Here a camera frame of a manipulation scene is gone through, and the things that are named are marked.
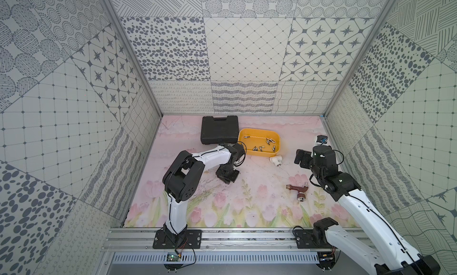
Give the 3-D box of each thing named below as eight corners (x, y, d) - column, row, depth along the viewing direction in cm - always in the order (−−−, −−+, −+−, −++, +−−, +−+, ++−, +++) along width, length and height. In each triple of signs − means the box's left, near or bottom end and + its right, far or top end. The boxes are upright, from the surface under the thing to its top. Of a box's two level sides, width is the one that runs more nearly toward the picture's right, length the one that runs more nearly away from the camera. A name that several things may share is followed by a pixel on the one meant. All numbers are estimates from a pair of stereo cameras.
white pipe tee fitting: (270, 166, 98) (271, 163, 96) (269, 158, 102) (269, 155, 99) (282, 166, 98) (283, 163, 96) (280, 158, 102) (281, 155, 99)
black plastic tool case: (199, 145, 106) (198, 140, 102) (203, 120, 120) (202, 114, 116) (238, 145, 106) (239, 140, 102) (238, 120, 120) (238, 114, 116)
